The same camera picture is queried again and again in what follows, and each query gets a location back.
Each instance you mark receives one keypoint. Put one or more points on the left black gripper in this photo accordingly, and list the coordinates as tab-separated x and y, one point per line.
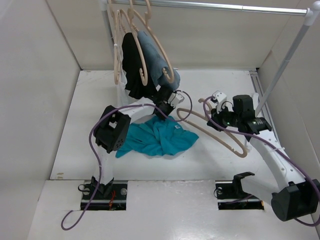
163	117

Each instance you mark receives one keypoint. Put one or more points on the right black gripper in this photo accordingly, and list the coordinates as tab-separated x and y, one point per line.
215	118

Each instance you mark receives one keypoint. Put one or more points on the teal t shirt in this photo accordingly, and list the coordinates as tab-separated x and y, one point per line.
157	137

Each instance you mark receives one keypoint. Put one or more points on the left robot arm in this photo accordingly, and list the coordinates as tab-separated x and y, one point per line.
110	132

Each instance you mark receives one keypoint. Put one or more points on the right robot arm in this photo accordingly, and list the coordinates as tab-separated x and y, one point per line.
295	194

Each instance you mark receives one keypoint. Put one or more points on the beige hanger far left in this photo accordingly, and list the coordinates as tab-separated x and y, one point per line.
117	46

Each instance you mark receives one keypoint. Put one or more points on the black hanging garment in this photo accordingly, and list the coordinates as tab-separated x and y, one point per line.
132	64

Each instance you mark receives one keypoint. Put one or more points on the grey blue hanging garment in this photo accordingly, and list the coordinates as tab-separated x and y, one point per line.
155	63

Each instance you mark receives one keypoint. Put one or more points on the metal clothes rack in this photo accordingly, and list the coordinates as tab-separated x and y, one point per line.
310	15

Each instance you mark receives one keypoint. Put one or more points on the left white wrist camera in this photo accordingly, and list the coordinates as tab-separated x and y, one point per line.
175	99

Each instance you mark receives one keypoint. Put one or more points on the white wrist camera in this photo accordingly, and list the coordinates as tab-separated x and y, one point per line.
175	99
219	98

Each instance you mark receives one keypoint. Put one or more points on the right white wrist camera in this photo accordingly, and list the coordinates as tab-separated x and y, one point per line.
219	98

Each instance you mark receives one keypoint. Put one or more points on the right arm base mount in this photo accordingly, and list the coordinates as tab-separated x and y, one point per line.
230	195

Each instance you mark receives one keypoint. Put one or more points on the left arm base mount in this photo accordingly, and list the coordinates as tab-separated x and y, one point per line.
116	200

